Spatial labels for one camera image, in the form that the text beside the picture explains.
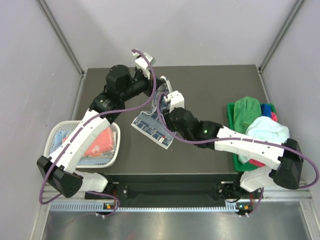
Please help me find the blue white patterned towel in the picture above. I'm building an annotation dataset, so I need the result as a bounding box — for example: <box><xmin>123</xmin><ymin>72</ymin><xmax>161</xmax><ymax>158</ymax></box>
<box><xmin>131</xmin><ymin>76</ymin><xmax>174</xmax><ymax>150</ymax></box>

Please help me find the pink bunny towel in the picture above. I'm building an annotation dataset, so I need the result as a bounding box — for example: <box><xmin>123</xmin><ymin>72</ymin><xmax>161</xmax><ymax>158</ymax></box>
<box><xmin>62</xmin><ymin>126</ymin><xmax>118</xmax><ymax>157</ymax></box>

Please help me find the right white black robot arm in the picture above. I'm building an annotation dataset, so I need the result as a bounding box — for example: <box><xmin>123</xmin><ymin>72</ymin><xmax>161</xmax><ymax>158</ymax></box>
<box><xmin>158</xmin><ymin>107</ymin><xmax>305</xmax><ymax>198</ymax></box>

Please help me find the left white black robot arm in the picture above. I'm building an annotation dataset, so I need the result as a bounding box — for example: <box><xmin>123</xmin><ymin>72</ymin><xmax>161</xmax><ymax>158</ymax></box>
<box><xmin>36</xmin><ymin>65</ymin><xmax>168</xmax><ymax>199</ymax></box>

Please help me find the green towel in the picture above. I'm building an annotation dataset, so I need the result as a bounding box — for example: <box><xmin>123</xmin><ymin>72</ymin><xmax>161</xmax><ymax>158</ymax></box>
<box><xmin>233</xmin><ymin>96</ymin><xmax>262</xmax><ymax>128</ymax></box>

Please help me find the green plastic bin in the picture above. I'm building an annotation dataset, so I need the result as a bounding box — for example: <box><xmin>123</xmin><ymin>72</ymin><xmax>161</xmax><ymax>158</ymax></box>
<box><xmin>226</xmin><ymin>101</ymin><xmax>278</xmax><ymax>173</ymax></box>

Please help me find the white perforated plastic basket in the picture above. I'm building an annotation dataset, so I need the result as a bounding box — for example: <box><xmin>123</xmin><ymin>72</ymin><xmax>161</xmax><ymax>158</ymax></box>
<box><xmin>43</xmin><ymin>120</ymin><xmax>121</xmax><ymax>168</ymax></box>

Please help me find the white mint towel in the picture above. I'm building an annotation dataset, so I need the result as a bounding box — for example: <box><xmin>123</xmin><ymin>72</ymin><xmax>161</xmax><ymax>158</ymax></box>
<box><xmin>237</xmin><ymin>116</ymin><xmax>291</xmax><ymax>165</ymax></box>

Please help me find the blue towel in bin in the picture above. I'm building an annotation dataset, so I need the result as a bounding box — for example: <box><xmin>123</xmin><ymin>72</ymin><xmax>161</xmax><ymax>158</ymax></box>
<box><xmin>260</xmin><ymin>104</ymin><xmax>273</xmax><ymax>118</ymax></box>

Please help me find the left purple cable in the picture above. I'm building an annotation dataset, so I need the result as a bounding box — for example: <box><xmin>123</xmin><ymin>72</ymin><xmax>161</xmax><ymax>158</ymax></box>
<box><xmin>38</xmin><ymin>48</ymin><xmax>158</xmax><ymax>217</ymax></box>

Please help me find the purple cable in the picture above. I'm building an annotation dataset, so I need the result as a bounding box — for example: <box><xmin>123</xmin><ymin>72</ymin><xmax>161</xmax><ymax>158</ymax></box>
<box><xmin>157</xmin><ymin>92</ymin><xmax>320</xmax><ymax>218</ymax></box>
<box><xmin>38</xmin><ymin>48</ymin><xmax>158</xmax><ymax>217</ymax></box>

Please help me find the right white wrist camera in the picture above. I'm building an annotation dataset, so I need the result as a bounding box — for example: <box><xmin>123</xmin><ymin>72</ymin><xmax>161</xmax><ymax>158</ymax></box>
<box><xmin>164</xmin><ymin>90</ymin><xmax>185</xmax><ymax>113</ymax></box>

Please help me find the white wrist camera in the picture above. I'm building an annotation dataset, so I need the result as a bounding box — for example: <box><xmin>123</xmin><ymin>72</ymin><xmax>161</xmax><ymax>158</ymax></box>
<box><xmin>131</xmin><ymin>49</ymin><xmax>156</xmax><ymax>80</ymax></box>
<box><xmin>164</xmin><ymin>90</ymin><xmax>185</xmax><ymax>113</ymax></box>

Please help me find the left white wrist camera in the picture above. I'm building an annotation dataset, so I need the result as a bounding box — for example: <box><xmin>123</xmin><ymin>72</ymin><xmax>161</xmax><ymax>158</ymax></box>
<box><xmin>131</xmin><ymin>49</ymin><xmax>156</xmax><ymax>80</ymax></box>

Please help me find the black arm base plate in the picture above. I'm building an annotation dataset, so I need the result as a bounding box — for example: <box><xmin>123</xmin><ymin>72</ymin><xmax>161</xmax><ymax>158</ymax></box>
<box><xmin>84</xmin><ymin>174</ymin><xmax>263</xmax><ymax>208</ymax></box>

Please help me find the right aluminium frame post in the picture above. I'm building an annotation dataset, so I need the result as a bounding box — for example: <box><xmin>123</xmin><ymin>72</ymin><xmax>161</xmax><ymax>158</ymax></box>
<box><xmin>257</xmin><ymin>0</ymin><xmax>306</xmax><ymax>75</ymax></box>

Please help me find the aluminium frame post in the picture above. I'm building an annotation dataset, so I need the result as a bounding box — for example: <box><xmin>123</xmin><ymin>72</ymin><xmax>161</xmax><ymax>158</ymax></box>
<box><xmin>257</xmin><ymin>0</ymin><xmax>306</xmax><ymax>75</ymax></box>
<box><xmin>36</xmin><ymin>0</ymin><xmax>85</xmax><ymax>76</ymax></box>

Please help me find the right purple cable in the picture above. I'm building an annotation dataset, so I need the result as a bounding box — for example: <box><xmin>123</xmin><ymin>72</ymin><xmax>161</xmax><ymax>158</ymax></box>
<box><xmin>157</xmin><ymin>92</ymin><xmax>320</xmax><ymax>218</ymax></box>

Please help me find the left aluminium frame post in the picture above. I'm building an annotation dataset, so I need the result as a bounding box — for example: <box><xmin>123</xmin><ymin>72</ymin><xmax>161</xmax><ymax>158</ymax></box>
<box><xmin>36</xmin><ymin>0</ymin><xmax>85</xmax><ymax>76</ymax></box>

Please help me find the grey slotted cable duct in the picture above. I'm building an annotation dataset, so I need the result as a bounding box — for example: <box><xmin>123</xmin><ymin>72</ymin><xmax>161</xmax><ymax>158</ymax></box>
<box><xmin>49</xmin><ymin>201</ymin><xmax>252</xmax><ymax>213</ymax></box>

